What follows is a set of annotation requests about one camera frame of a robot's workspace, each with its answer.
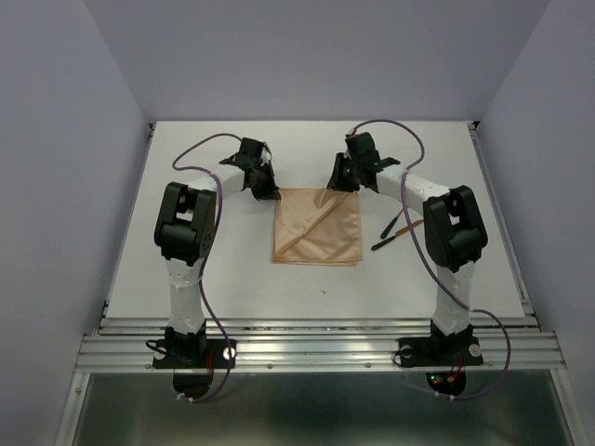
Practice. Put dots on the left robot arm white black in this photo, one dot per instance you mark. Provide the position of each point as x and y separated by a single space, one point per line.
185 232

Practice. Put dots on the aluminium rail frame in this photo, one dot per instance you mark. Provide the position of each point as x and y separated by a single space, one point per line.
314 344

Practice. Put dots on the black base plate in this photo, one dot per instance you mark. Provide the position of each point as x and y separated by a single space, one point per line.
416 352
215 355

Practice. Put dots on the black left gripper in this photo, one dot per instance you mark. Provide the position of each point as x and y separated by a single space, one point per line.
270 191

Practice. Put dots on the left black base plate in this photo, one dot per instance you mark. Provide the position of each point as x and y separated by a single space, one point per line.
215 355

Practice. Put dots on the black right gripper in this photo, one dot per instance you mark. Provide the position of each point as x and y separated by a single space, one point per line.
335 181

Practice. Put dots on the gold fork black handle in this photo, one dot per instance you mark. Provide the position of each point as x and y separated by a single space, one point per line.
385 233

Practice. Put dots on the peach cloth napkin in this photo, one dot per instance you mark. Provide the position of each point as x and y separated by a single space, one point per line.
318 227

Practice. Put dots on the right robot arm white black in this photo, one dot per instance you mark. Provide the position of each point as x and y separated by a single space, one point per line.
453 227

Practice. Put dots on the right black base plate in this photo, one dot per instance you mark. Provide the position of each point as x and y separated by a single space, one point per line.
416 352

